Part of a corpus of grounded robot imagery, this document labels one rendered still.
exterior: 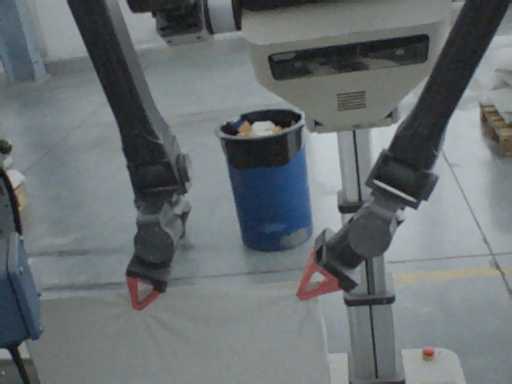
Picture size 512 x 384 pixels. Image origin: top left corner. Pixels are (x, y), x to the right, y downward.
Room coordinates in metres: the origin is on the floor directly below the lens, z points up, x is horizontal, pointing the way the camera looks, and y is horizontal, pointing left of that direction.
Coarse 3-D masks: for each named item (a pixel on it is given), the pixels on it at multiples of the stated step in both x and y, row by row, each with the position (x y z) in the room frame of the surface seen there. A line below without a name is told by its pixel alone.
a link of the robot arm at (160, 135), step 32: (96, 0) 0.77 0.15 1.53; (96, 32) 0.78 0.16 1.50; (128, 32) 0.83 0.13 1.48; (96, 64) 0.80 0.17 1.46; (128, 64) 0.80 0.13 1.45; (128, 96) 0.81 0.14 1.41; (128, 128) 0.83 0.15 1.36; (160, 128) 0.85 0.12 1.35; (128, 160) 0.85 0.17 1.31; (160, 160) 0.84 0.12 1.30
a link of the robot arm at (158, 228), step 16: (144, 192) 0.88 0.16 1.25; (160, 192) 0.87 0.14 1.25; (176, 192) 0.86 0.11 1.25; (144, 208) 0.82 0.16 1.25; (160, 208) 0.81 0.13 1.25; (144, 224) 0.79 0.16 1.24; (160, 224) 0.79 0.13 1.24; (176, 224) 0.82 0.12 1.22; (144, 240) 0.79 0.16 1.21; (160, 240) 0.79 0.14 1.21; (176, 240) 0.80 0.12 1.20; (144, 256) 0.79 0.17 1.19; (160, 256) 0.79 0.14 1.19
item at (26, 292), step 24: (0, 240) 0.66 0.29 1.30; (24, 240) 0.67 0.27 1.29; (0, 264) 0.60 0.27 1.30; (24, 264) 0.64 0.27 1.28; (0, 288) 0.58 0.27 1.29; (24, 288) 0.58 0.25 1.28; (0, 312) 0.58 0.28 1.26; (24, 312) 0.58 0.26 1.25; (0, 336) 0.57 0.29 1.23; (24, 336) 0.58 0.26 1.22
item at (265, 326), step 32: (192, 288) 0.88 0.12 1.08; (224, 288) 0.86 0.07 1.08; (256, 288) 0.85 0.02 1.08; (288, 288) 0.84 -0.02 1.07; (64, 320) 0.91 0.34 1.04; (96, 320) 0.90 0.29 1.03; (128, 320) 0.90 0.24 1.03; (160, 320) 0.89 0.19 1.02; (192, 320) 0.88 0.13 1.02; (224, 320) 0.86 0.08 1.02; (256, 320) 0.85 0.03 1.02; (288, 320) 0.84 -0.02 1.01; (320, 320) 0.83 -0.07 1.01; (32, 352) 0.92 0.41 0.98; (64, 352) 0.91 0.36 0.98; (96, 352) 0.90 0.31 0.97; (128, 352) 0.90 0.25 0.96; (160, 352) 0.89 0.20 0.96; (192, 352) 0.88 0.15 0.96; (224, 352) 0.87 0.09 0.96; (256, 352) 0.85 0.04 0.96; (288, 352) 0.84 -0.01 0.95; (320, 352) 0.83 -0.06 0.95
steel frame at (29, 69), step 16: (0, 0) 9.21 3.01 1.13; (16, 0) 9.05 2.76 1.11; (0, 16) 9.22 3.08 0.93; (16, 16) 9.18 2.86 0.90; (0, 32) 9.20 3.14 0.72; (16, 32) 9.19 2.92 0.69; (32, 32) 9.25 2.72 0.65; (0, 48) 9.09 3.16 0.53; (16, 48) 9.20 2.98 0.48; (32, 48) 9.13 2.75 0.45; (16, 64) 9.21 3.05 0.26; (32, 64) 9.02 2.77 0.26; (16, 80) 9.17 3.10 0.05; (32, 80) 8.96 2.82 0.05
